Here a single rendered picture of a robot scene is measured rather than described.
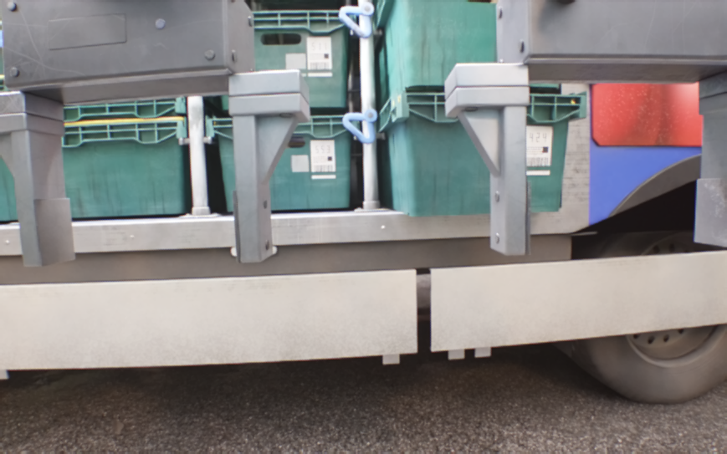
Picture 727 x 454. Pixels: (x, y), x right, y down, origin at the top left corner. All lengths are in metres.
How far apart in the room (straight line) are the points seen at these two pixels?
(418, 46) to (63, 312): 0.99
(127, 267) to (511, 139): 0.91
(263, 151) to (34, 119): 0.14
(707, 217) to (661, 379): 1.23
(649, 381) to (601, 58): 1.30
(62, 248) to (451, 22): 0.75
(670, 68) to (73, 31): 0.33
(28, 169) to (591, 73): 0.33
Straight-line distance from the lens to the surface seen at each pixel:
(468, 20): 0.86
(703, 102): 0.31
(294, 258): 0.88
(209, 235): 0.89
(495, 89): 0.21
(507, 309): 0.99
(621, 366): 1.38
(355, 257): 0.88
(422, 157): 0.76
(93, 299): 1.04
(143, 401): 1.57
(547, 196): 0.88
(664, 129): 1.19
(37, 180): 0.28
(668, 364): 1.53
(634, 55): 0.24
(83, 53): 0.25
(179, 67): 0.22
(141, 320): 1.00
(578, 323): 1.10
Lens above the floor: 0.69
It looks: 5 degrees down
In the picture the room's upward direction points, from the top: 2 degrees counter-clockwise
